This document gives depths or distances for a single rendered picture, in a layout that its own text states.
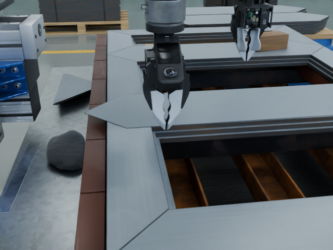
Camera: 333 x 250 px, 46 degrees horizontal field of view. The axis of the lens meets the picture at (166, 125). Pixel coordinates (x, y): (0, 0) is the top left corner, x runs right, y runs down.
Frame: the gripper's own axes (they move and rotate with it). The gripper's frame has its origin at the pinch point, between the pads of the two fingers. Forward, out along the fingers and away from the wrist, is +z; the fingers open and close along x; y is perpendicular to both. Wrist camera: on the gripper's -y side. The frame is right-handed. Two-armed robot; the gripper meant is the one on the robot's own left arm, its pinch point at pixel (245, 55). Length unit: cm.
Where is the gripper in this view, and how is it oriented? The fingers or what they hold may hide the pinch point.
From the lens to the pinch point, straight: 108.4
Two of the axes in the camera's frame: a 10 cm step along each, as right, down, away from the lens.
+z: 0.1, 9.0, 4.4
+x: 9.9, -0.6, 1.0
